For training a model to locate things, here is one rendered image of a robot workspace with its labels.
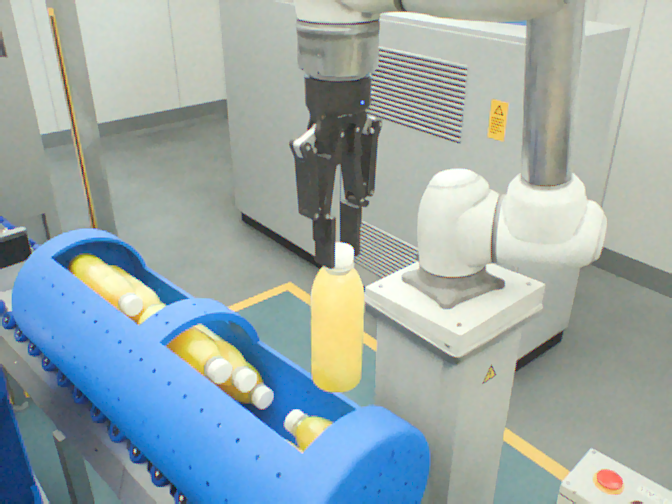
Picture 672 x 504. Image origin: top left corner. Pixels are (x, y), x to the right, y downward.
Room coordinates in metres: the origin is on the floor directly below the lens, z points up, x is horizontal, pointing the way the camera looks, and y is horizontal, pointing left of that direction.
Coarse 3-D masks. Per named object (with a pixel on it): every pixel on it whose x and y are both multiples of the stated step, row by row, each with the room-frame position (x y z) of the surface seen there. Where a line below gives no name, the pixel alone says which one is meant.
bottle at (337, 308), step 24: (312, 288) 0.72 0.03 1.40; (336, 288) 0.69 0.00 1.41; (360, 288) 0.71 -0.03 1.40; (312, 312) 0.71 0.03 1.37; (336, 312) 0.68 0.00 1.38; (360, 312) 0.70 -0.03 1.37; (312, 336) 0.71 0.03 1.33; (336, 336) 0.68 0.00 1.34; (360, 336) 0.70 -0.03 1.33; (312, 360) 0.71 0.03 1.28; (336, 360) 0.69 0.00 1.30; (360, 360) 0.71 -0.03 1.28; (336, 384) 0.69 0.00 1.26
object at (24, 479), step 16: (0, 368) 1.04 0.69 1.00; (0, 384) 1.01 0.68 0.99; (0, 400) 0.99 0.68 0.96; (0, 416) 1.11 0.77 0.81; (0, 432) 1.11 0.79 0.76; (16, 432) 1.08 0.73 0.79; (0, 448) 1.12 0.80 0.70; (16, 448) 1.10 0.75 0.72; (0, 464) 1.12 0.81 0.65; (16, 464) 1.11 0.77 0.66; (0, 480) 1.12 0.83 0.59; (16, 480) 1.11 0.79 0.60; (32, 480) 1.08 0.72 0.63; (0, 496) 1.12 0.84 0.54; (16, 496) 1.12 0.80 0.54; (32, 496) 1.10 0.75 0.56
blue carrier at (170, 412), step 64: (64, 256) 1.19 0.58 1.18; (128, 256) 1.29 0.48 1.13; (64, 320) 0.97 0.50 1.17; (128, 320) 0.90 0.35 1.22; (192, 320) 0.88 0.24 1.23; (128, 384) 0.80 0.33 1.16; (192, 384) 0.75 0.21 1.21; (192, 448) 0.67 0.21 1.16; (256, 448) 0.62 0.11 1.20; (320, 448) 0.60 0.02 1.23; (384, 448) 0.61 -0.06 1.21
